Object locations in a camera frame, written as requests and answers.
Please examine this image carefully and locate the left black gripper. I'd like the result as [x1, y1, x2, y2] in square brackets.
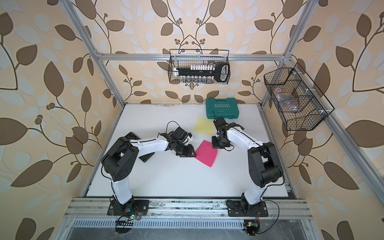
[174, 141, 199, 157]

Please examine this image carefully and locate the pink square paper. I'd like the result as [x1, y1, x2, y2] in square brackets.
[195, 140, 218, 168]

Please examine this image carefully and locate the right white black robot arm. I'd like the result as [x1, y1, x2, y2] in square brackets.
[212, 117, 285, 207]

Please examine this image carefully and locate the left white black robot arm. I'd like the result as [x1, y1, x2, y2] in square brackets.
[102, 127, 197, 205]

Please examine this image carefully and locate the yellow square paper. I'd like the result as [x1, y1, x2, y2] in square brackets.
[194, 117, 216, 136]

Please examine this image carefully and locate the green tool case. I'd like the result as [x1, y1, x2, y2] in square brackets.
[206, 98, 240, 120]

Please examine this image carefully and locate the black flat tray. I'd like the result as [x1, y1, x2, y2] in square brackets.
[125, 132, 155, 163]

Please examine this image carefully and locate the black socket holder tool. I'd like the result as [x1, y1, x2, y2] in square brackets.
[168, 62, 231, 83]

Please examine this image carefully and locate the plastic bag in basket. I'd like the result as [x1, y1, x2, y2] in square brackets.
[273, 87, 300, 112]

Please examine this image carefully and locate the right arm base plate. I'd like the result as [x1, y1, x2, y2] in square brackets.
[226, 200, 269, 217]

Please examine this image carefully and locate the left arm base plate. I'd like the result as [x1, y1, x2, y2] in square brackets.
[107, 198, 150, 216]

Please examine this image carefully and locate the black wire basket back wall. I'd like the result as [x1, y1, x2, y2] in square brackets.
[168, 49, 231, 85]

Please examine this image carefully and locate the black wire basket wall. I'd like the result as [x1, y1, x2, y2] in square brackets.
[168, 49, 231, 85]
[264, 63, 335, 131]

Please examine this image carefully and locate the black wire basket right wall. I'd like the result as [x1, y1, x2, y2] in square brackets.
[264, 63, 335, 131]

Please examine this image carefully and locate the aluminium front rail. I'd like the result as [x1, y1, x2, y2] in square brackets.
[65, 198, 313, 220]

